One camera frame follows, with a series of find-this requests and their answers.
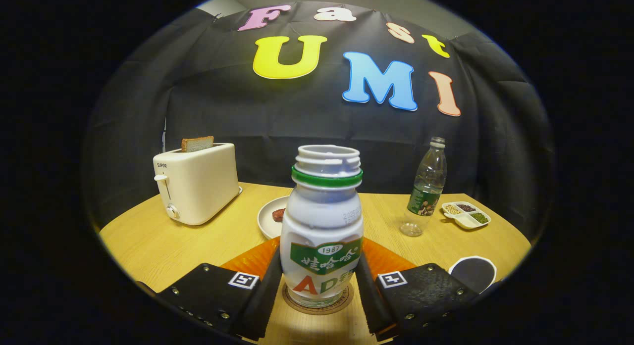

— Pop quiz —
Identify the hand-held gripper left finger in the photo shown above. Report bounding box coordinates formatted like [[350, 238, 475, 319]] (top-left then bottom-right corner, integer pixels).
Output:
[[155, 236, 284, 342]]

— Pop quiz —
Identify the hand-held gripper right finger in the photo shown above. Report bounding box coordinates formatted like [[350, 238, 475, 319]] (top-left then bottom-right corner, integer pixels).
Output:
[[354, 237, 480, 342]]

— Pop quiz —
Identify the round cork coaster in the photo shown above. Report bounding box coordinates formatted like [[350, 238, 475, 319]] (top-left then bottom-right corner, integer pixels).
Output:
[[282, 283, 354, 315]]

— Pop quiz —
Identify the white juice bottle green label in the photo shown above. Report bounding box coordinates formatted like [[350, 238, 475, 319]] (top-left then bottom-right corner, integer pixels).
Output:
[[279, 145, 364, 308]]

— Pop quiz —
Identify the white cup wooden handle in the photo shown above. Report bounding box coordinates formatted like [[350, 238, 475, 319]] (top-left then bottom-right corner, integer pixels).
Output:
[[448, 256, 497, 295]]

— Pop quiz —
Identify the clear plastic water bottle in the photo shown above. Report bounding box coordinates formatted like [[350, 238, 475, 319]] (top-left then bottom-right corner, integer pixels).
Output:
[[399, 137, 448, 237]]

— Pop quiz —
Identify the white round plate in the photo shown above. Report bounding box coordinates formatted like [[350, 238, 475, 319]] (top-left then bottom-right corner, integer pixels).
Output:
[[257, 196, 293, 240]]

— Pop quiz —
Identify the wooden table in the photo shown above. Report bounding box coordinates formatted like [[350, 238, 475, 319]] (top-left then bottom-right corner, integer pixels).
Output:
[[99, 182, 533, 345]]

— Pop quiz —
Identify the white divided dish with grains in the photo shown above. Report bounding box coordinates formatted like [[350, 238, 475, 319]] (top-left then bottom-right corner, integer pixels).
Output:
[[441, 201, 492, 230]]

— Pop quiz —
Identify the cream toaster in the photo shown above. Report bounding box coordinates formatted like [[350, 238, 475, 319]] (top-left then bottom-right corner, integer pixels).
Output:
[[153, 143, 243, 226]]

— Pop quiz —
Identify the toast bread slice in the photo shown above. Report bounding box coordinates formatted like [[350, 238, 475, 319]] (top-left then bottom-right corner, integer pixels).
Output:
[[181, 136, 215, 153]]

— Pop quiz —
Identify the black backdrop cloth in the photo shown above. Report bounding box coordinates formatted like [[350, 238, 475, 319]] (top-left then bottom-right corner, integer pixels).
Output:
[[84, 1, 555, 237]]

